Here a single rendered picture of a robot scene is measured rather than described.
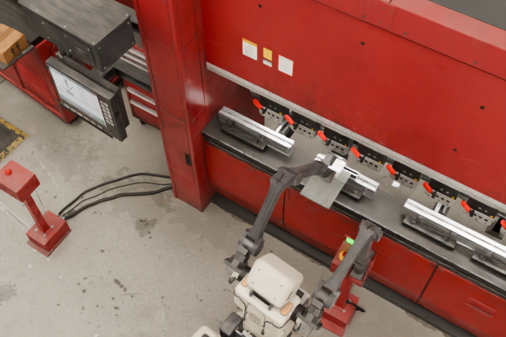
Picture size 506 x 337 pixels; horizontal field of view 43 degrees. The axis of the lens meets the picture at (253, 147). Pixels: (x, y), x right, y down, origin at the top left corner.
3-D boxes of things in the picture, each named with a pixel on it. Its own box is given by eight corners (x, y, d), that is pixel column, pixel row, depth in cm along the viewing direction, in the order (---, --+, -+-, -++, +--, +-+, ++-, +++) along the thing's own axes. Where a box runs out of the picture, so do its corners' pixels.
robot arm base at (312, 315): (295, 314, 289) (317, 330, 285) (303, 300, 288) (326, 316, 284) (300, 311, 297) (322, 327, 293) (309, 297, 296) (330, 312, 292)
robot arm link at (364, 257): (358, 225, 299) (378, 238, 295) (364, 216, 301) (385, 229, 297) (349, 262, 335) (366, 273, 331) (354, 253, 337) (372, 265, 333)
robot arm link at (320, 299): (309, 305, 289) (318, 312, 287) (320, 286, 288) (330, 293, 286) (314, 302, 298) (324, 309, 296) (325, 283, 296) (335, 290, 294)
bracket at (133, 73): (84, 86, 377) (81, 78, 371) (111, 60, 389) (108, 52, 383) (137, 114, 364) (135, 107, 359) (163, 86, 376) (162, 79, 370)
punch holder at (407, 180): (388, 177, 335) (394, 160, 321) (394, 166, 339) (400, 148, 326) (414, 190, 330) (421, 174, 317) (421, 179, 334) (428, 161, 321)
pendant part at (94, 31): (60, 111, 371) (15, 1, 301) (90, 85, 382) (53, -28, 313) (126, 153, 354) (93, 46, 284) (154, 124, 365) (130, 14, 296)
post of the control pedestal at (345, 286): (335, 305, 405) (345, 269, 361) (339, 298, 408) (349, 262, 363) (342, 308, 404) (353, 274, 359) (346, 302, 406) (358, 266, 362)
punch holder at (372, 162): (354, 160, 341) (358, 143, 328) (361, 150, 345) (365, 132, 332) (379, 173, 337) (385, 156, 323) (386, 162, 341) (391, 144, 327)
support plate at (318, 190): (299, 194, 351) (300, 193, 350) (322, 160, 364) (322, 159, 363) (328, 209, 345) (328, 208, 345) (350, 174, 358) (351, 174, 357)
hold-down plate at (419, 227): (401, 224, 353) (402, 222, 350) (405, 217, 355) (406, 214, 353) (452, 250, 344) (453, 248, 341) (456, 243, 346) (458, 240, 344)
